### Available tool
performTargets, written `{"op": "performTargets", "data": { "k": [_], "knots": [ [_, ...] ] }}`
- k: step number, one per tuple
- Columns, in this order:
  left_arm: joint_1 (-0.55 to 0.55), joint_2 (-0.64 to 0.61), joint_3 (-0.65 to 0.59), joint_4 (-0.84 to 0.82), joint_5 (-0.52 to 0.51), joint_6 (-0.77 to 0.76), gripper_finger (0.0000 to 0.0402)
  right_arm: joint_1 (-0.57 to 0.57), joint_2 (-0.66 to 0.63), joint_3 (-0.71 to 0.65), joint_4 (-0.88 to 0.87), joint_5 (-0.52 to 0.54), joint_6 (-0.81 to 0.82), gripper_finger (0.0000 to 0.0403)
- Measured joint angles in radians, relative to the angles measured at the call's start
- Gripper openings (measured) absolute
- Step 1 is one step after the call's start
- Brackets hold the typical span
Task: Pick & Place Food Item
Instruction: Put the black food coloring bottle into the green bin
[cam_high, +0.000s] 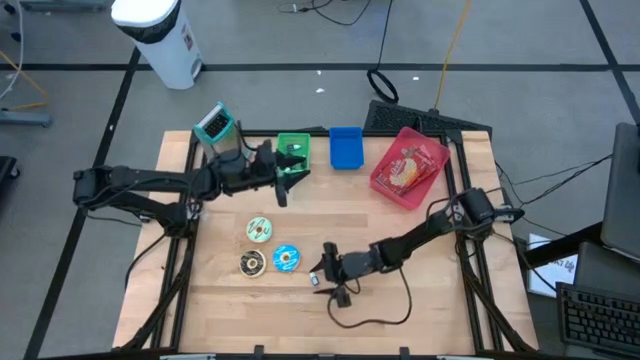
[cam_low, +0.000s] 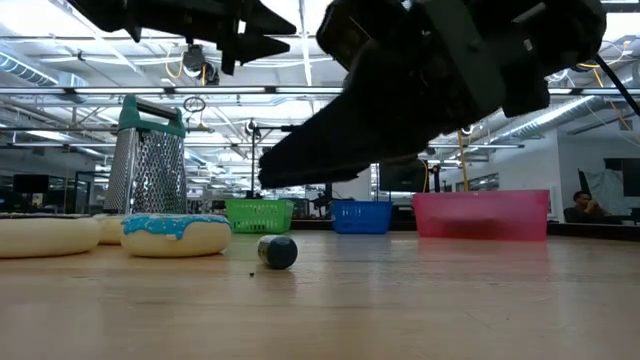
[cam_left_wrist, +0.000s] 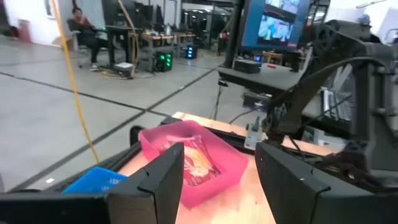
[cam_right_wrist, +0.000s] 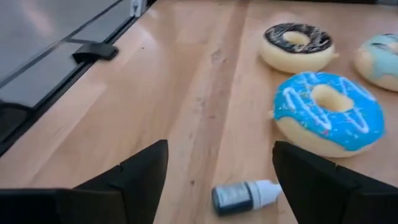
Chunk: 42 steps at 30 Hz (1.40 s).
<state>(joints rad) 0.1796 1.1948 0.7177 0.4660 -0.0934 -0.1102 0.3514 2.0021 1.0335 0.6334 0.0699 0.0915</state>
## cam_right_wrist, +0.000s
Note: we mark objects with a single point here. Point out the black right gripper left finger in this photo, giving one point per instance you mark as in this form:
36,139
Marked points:
109,205

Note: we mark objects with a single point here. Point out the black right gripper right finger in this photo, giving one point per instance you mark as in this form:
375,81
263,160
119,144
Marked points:
326,202

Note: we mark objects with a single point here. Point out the small dark dropper bottle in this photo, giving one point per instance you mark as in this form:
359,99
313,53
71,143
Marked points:
233,197

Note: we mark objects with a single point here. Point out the chocolate frosted toy donut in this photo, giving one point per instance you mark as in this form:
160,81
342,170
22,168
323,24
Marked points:
280,60

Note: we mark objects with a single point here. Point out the mint frosted toy donut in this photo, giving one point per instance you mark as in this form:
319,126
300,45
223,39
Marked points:
382,62

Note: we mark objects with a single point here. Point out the black table clamp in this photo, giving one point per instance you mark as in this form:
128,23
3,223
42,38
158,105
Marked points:
96,51

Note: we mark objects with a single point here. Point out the grey bracket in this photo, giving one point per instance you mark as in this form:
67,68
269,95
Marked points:
136,7

